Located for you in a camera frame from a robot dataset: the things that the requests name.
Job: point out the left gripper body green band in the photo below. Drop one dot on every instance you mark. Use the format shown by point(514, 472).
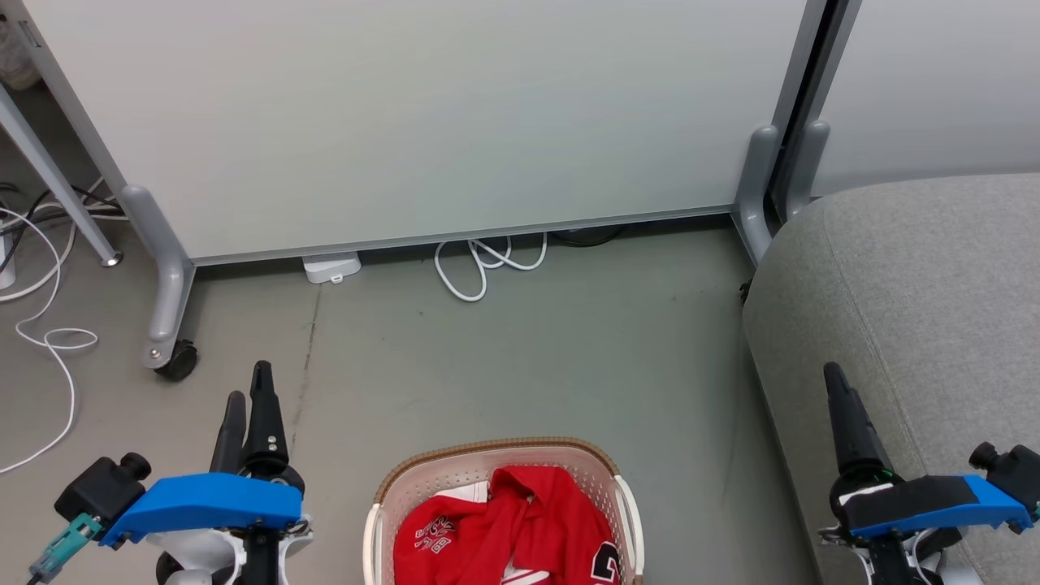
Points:
point(272, 470)

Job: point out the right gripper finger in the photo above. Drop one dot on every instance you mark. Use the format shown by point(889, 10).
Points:
point(849, 418)

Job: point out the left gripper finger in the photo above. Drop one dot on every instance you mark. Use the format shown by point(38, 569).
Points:
point(231, 431)
point(265, 414)

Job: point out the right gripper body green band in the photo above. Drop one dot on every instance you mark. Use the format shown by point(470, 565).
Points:
point(863, 475)

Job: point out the red and white shirt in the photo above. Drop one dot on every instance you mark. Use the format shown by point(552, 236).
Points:
point(536, 528)

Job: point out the grey fabric sofa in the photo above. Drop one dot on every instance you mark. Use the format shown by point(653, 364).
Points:
point(918, 325)

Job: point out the black caster wheel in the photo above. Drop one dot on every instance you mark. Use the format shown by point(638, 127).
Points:
point(179, 361)

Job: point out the beige perforated laundry basket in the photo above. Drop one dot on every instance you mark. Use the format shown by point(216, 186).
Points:
point(422, 479)

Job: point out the white power adapter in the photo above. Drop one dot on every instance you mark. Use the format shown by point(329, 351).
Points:
point(331, 266)

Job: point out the grey partition foot with caster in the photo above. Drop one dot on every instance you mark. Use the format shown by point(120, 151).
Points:
point(166, 276)

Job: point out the grey metal table leg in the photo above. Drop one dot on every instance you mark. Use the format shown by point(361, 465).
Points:
point(57, 183)

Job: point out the large white partition panel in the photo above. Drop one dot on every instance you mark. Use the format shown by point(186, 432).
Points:
point(422, 114)

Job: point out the narrow white partition panel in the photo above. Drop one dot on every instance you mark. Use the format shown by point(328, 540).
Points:
point(934, 89)

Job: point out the blue left camera mount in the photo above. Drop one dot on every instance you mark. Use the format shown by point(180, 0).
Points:
point(207, 500)

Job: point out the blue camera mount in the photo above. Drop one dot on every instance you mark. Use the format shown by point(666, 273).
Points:
point(207, 500)
point(942, 504)

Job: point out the blue right camera mount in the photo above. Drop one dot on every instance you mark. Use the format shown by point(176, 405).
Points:
point(942, 504)

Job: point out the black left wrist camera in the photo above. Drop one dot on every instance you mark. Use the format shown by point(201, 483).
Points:
point(101, 487)

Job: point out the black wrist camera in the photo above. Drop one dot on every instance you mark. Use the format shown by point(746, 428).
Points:
point(1011, 475)
point(101, 487)

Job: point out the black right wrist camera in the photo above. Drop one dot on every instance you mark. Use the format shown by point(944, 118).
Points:
point(1011, 475)

